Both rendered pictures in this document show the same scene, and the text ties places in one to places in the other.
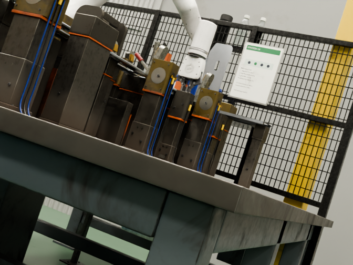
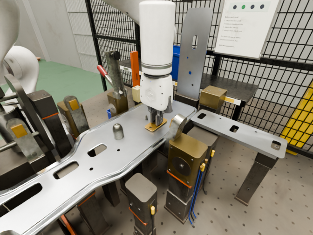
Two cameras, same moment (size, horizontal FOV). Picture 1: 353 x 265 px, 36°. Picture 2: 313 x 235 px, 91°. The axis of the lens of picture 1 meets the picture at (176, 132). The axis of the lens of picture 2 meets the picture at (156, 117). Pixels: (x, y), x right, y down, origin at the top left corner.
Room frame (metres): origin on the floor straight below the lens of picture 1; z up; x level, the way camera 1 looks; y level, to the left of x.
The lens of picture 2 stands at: (1.93, -0.06, 1.32)
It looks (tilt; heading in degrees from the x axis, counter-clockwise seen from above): 34 degrees down; 11
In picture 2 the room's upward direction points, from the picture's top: straight up
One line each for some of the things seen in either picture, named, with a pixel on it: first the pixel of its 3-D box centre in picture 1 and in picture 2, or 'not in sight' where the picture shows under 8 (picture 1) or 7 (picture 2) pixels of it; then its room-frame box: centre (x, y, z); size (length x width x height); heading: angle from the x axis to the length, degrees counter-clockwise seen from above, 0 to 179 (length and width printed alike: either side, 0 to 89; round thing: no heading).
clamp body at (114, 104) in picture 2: not in sight; (120, 127); (2.47, 0.22, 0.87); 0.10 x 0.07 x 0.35; 60
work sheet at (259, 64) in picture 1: (256, 73); (245, 19); (2.81, -0.30, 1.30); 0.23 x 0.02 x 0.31; 60
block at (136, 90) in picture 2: not in sight; (139, 122); (2.51, 0.13, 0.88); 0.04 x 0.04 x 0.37; 60
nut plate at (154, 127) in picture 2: not in sight; (156, 122); (2.36, 0.02, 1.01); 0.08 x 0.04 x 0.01; 150
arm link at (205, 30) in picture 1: (203, 37); (157, 33); (2.36, 0.02, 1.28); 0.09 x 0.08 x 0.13; 177
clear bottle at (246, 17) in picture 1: (241, 32); not in sight; (2.99, -0.17, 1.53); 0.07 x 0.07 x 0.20
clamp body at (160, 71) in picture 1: (154, 109); not in sight; (1.94, 0.10, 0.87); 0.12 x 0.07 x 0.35; 60
